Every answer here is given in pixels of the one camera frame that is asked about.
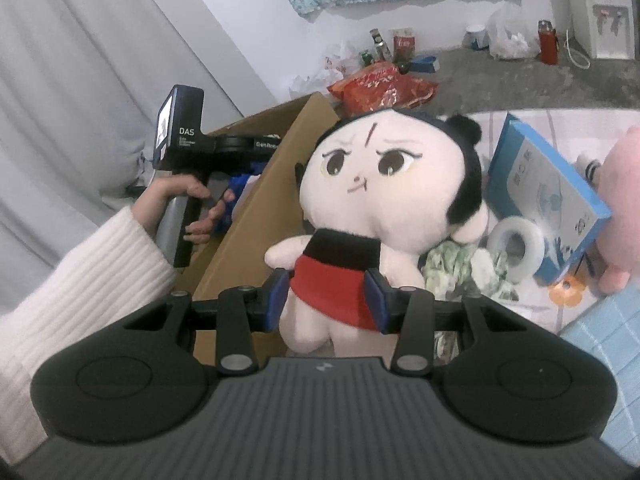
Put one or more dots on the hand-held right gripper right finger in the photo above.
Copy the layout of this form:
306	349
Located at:
378	305

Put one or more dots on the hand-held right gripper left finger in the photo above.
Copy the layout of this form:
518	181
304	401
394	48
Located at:
277	305

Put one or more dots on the green floral cloth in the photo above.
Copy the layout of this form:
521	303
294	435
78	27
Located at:
460	270

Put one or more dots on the brown cardboard box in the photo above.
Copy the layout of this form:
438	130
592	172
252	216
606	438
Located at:
260	210

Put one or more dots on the plush doll with red dress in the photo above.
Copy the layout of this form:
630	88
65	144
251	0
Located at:
390	200

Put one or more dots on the pink plush toy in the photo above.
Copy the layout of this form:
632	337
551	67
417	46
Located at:
620	200

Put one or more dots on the person's left forearm white sleeve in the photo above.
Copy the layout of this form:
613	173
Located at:
75	300

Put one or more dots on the person's left hand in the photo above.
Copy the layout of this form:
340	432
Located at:
155	205

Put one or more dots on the grey curtain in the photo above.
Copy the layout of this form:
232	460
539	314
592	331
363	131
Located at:
75	60

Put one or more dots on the crumpled white plastic bags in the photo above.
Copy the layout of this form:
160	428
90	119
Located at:
330	72

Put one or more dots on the clear tape roll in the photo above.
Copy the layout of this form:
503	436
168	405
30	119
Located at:
539	255

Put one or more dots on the red snack bag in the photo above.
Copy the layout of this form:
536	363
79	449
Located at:
385	87

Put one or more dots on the blue cardboard box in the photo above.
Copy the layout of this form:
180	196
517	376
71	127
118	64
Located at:
530	170

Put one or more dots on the dark glass bottle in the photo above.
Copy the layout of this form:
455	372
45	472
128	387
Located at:
381	46

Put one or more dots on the red drink carton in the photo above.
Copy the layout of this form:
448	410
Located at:
404	46

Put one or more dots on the light blue towel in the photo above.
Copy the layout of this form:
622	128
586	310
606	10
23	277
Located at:
610	340

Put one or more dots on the blue plastic container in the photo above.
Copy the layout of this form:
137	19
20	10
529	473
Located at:
425	64

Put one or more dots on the white paper cup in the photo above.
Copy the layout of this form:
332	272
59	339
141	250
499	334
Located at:
475	37

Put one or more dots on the white plastic bag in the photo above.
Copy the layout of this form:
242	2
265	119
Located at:
512	35

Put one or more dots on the red thermos flask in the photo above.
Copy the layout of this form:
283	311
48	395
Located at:
547	42

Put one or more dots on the white water dispenser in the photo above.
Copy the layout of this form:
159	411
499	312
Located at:
600	10

